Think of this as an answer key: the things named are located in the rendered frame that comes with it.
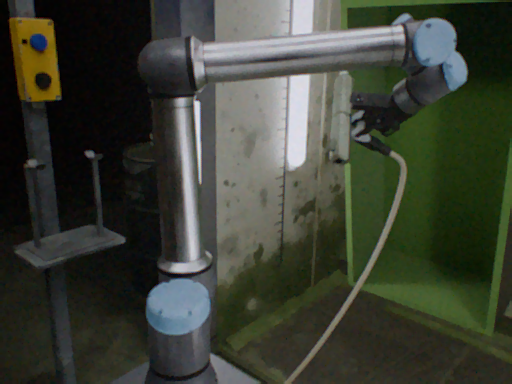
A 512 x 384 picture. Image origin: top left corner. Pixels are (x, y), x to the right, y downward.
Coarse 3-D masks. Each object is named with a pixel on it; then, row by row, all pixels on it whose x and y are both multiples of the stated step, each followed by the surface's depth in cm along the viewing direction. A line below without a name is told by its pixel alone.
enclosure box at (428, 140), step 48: (384, 0) 151; (432, 0) 142; (480, 0) 134; (480, 48) 171; (480, 96) 178; (432, 144) 198; (480, 144) 185; (384, 192) 222; (432, 192) 207; (480, 192) 193; (432, 240) 217; (480, 240) 202; (384, 288) 208; (432, 288) 204; (480, 288) 201
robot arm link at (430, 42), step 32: (320, 32) 99; (352, 32) 97; (384, 32) 97; (416, 32) 95; (448, 32) 95; (160, 64) 97; (192, 64) 95; (224, 64) 97; (256, 64) 97; (288, 64) 98; (320, 64) 98; (352, 64) 99; (384, 64) 99; (416, 64) 100
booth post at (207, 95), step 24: (168, 0) 177; (192, 0) 178; (168, 24) 180; (192, 24) 180; (216, 216) 212; (216, 240) 216; (216, 264) 219; (216, 288) 223; (216, 312) 226; (216, 336) 230
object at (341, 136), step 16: (336, 80) 146; (352, 80) 145; (336, 96) 142; (336, 112) 139; (352, 112) 139; (336, 128) 135; (352, 128) 138; (336, 144) 132; (368, 144) 141; (384, 144) 144
